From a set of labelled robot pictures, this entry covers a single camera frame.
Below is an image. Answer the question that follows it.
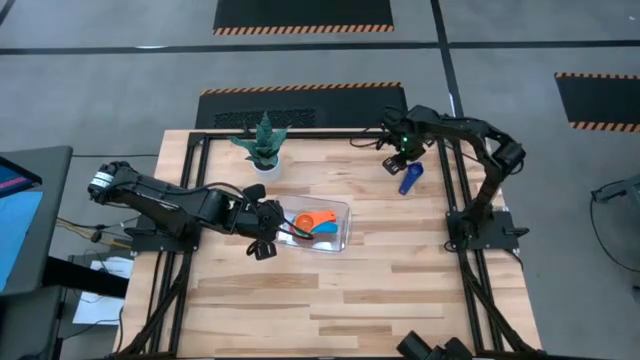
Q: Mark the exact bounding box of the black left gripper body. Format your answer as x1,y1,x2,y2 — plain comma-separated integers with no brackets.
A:
233,198,287,240

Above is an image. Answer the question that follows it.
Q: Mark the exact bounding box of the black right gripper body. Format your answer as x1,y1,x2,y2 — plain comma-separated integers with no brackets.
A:
382,105,429,157

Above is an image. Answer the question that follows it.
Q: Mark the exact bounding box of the clear plastic basket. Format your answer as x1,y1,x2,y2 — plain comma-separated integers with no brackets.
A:
273,194,353,254

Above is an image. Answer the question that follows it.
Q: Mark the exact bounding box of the small dark blue measuring cup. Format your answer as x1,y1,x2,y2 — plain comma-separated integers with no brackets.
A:
398,161,425,196

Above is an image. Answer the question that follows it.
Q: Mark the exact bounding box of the orange plastic measuring cup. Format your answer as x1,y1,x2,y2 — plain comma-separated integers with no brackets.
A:
293,209,337,234

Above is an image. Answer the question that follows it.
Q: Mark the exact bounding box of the black hazard striped floor mat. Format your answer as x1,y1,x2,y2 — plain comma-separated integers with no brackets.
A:
194,81,409,131
212,0,395,36
553,72,640,134

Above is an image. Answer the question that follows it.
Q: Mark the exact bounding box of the green plant in white pot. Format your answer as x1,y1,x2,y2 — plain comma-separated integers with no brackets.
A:
228,110,291,182

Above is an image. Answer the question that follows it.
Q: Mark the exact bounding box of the white paper sheet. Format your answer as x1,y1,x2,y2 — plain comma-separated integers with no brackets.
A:
72,256,135,326

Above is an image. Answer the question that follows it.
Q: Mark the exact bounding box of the computer monitor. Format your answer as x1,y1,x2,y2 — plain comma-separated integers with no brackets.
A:
0,145,74,297

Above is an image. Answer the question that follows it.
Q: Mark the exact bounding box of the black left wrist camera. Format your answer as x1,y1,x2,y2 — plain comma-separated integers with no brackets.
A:
242,183,268,202

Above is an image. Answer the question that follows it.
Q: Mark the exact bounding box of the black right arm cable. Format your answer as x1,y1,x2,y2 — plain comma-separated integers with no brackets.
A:
348,135,387,150

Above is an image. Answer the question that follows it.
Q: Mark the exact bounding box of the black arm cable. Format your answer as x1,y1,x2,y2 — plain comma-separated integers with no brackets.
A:
279,214,315,241
348,135,387,150

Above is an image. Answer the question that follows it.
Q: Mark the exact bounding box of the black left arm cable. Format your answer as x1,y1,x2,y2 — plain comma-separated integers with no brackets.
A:
279,214,315,241

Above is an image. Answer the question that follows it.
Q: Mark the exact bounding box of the black aluminium table frame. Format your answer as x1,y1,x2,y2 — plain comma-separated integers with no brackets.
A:
114,130,546,360

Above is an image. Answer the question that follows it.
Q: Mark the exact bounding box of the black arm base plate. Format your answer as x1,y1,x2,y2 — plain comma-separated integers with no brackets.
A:
123,214,202,254
444,209,530,252

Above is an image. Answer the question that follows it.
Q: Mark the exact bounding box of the black table-level camera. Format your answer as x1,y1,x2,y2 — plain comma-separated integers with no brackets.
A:
396,329,474,360

